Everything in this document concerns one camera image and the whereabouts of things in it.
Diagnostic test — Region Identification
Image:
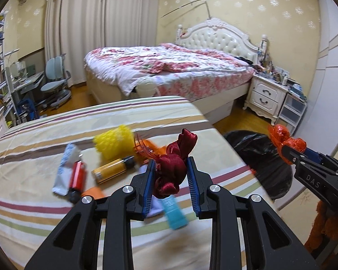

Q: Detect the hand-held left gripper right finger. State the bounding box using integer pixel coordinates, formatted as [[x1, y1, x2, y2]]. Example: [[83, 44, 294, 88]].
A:
[[186, 156, 318, 270]]

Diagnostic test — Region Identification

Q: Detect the plastic drawer unit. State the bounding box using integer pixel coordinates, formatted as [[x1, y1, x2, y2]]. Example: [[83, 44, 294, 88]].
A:
[[278, 91, 308, 127]]

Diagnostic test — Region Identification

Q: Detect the white blue squeezed tube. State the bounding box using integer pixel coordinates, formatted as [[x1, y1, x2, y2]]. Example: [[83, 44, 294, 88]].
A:
[[52, 143, 82, 195]]

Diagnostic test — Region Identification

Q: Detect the brown bottle yellow label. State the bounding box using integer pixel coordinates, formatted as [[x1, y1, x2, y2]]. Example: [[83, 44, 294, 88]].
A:
[[92, 155, 136, 185]]

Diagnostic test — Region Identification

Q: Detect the nightstand clutter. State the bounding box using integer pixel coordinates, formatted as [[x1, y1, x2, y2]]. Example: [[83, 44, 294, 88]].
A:
[[256, 41, 303, 93]]

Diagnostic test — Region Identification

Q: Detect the beige curtain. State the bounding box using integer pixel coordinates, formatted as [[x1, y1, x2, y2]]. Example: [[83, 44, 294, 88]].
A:
[[44, 0, 161, 86]]

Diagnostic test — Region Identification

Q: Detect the blue storage crate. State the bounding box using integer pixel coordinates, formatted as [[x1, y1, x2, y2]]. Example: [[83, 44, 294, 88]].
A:
[[17, 98, 36, 121]]

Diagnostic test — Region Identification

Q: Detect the orange fuzzy cloth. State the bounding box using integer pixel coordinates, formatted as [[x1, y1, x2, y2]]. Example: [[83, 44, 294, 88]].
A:
[[305, 200, 338, 249]]

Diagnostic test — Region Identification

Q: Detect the black trash bag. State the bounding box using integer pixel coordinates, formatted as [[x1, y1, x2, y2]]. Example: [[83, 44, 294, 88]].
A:
[[224, 130, 296, 200]]

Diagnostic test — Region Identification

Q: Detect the yellow foam net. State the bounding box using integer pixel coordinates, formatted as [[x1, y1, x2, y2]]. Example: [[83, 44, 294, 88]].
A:
[[94, 125, 133, 158]]

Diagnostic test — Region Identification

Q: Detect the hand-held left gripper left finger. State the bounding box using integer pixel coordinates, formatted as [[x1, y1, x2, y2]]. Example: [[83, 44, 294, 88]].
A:
[[25, 160, 158, 270]]

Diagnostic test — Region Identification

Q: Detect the thin metal rod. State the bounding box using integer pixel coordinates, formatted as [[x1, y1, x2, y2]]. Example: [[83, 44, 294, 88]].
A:
[[160, 0, 212, 20]]

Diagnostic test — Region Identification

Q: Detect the orange-red foil wrapper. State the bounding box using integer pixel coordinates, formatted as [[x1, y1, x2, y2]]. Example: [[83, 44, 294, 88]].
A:
[[268, 124, 307, 165]]

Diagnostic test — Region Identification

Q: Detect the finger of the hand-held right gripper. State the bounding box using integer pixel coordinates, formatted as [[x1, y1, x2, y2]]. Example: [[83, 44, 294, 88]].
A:
[[278, 142, 302, 167], [300, 147, 323, 164]]

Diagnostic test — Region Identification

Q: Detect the grey-blue ergonomic chair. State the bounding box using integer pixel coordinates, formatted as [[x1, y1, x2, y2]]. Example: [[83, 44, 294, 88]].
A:
[[41, 56, 72, 110]]

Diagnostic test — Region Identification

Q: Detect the dark red satin ribbon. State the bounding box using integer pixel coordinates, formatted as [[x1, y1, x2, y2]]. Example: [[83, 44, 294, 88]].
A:
[[152, 128, 199, 199]]

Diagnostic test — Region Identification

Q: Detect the orange paper piece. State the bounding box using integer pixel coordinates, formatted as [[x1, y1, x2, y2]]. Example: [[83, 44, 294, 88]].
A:
[[81, 187, 108, 201]]

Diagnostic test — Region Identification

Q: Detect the red lighter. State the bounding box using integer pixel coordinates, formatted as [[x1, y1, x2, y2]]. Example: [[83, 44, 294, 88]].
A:
[[68, 160, 86, 203]]

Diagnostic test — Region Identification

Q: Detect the orange plastic piece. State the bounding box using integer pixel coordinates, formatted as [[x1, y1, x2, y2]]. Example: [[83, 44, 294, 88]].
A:
[[134, 135, 161, 165]]

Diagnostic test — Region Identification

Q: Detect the white wardrobe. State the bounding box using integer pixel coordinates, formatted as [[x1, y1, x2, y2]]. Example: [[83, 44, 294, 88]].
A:
[[294, 0, 338, 164]]

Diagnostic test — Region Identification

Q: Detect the white ball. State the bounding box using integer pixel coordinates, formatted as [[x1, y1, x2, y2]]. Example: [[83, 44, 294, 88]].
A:
[[137, 80, 158, 97]]

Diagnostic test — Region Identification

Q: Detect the white tufted bed frame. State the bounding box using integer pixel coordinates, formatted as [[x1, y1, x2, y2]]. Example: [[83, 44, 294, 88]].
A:
[[85, 17, 269, 124]]

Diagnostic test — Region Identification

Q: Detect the white nightstand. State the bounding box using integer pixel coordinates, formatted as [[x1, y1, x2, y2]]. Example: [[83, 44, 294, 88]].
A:
[[243, 73, 289, 117]]

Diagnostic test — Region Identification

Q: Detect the grey study desk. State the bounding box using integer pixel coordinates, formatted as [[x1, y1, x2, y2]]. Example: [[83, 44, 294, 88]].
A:
[[6, 72, 45, 97]]

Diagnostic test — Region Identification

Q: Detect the floral duvet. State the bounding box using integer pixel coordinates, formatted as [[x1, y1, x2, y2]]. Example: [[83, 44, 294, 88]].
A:
[[84, 43, 256, 96]]

